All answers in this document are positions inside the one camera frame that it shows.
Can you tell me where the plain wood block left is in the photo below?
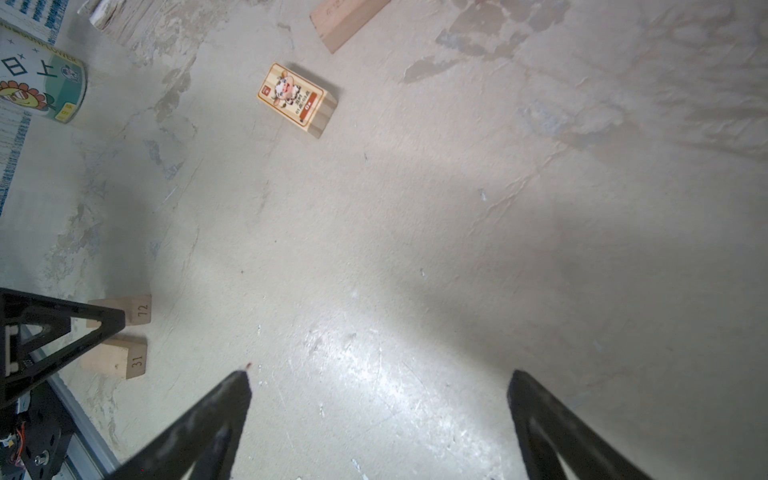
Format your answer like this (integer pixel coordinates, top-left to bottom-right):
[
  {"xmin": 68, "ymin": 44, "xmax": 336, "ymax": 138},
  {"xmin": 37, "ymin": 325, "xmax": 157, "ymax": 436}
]
[{"xmin": 310, "ymin": 0, "xmax": 390, "ymax": 54}]

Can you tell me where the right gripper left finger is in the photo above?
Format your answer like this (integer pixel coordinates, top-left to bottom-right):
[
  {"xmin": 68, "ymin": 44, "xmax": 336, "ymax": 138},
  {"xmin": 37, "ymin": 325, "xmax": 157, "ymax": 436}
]
[{"xmin": 108, "ymin": 370, "xmax": 252, "ymax": 479}]

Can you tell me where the wood block numbered 31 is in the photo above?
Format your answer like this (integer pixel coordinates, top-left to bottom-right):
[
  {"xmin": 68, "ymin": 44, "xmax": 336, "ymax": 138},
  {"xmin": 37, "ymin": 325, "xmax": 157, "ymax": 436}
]
[{"xmin": 79, "ymin": 337, "xmax": 148, "ymax": 380}]

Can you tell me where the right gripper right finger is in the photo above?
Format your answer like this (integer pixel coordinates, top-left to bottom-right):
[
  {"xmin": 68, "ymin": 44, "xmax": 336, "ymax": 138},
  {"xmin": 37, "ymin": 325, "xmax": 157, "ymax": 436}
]
[{"xmin": 507, "ymin": 370, "xmax": 648, "ymax": 479}]

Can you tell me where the cow picture wood block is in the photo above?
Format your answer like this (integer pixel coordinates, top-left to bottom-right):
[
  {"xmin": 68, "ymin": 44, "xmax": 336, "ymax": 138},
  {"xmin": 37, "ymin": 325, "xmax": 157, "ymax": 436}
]
[{"xmin": 258, "ymin": 63, "xmax": 338, "ymax": 138}]

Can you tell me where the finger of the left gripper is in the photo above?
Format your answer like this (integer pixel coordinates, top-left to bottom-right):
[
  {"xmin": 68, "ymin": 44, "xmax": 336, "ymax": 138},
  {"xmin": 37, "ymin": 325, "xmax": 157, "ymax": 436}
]
[{"xmin": 1, "ymin": 288, "xmax": 126, "ymax": 408}]

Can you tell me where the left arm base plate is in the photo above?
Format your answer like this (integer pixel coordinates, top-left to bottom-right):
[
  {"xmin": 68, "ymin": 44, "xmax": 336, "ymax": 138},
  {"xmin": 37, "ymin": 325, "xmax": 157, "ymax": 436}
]
[{"xmin": 1, "ymin": 382, "xmax": 76, "ymax": 479}]

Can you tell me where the wood block numbered 72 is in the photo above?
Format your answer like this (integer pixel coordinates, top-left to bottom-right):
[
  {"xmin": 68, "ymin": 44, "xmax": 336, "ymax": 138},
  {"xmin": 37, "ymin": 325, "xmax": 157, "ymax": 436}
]
[{"xmin": 88, "ymin": 294, "xmax": 152, "ymax": 326}]

